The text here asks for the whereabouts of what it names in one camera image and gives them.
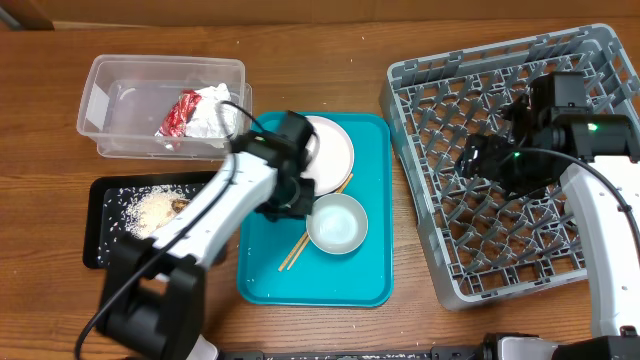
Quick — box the large pink plate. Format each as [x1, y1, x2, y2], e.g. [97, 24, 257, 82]
[301, 115, 355, 196]

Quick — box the grey bowl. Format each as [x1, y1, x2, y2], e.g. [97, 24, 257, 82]
[306, 193, 368, 255]

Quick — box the wooden chopstick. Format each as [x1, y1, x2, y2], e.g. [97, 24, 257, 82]
[278, 173, 354, 272]
[278, 232, 310, 272]

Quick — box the white napkin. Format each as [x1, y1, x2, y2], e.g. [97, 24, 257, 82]
[182, 83, 238, 149]

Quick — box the brown food scrap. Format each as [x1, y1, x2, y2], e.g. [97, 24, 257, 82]
[171, 198, 190, 214]

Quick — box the red snack wrapper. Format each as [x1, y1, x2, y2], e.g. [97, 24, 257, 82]
[156, 89, 202, 151]

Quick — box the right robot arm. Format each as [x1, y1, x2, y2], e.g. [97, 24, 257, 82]
[455, 115, 639, 359]

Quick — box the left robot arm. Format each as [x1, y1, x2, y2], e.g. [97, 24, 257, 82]
[83, 130, 319, 359]

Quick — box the grey dishwasher rack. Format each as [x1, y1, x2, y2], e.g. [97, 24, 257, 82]
[380, 24, 639, 310]

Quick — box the teal serving tray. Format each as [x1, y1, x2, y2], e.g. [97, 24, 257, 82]
[237, 112, 394, 307]

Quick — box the black plastic tray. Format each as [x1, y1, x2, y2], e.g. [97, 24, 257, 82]
[82, 171, 216, 269]

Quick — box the clear plastic bin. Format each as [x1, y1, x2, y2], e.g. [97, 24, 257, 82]
[77, 54, 253, 161]

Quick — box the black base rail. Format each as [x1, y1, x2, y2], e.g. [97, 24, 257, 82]
[214, 332, 571, 360]

